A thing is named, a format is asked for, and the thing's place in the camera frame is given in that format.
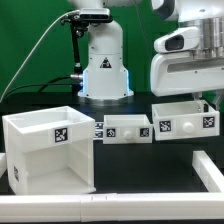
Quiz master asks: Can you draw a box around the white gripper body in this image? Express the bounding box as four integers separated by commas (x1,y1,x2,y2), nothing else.
150,52,224,96

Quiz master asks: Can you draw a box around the white front drawer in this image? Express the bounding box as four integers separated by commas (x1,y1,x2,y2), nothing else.
152,100,220,141

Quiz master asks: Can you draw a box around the white drawer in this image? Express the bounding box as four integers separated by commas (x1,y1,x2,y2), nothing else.
152,100,220,141
103,114,153,144

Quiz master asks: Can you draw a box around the white drawer cabinet box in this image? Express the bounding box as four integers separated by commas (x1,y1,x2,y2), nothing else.
2,106,96,195

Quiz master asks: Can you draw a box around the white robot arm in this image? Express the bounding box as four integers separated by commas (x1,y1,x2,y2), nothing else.
68,0,224,101

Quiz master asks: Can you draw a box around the white rear drawer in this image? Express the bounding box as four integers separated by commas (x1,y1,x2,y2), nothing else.
103,114,153,144

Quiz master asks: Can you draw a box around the white left fence block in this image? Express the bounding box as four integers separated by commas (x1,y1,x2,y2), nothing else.
0,153,7,178

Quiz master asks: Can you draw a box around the white right fence rail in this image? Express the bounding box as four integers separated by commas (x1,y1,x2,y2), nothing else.
192,151,224,193

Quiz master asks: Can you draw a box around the white fence rail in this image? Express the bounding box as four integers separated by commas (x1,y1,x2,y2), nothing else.
0,193,224,223
192,151,224,193

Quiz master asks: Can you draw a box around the white marker base plate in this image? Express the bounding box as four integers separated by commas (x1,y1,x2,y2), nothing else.
94,122,104,140

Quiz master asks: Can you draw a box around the grey camera on stand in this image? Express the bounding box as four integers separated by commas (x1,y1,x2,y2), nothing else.
79,8,110,22

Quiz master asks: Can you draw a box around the black camera stand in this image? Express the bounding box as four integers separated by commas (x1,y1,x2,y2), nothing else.
60,13,88,95

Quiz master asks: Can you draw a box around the white front fence rail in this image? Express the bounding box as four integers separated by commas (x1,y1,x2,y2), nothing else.
0,193,224,223

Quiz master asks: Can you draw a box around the white cable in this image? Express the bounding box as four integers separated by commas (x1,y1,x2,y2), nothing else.
0,9,81,103

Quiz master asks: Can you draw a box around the black cable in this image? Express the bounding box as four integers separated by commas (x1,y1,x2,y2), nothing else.
2,76,74,99

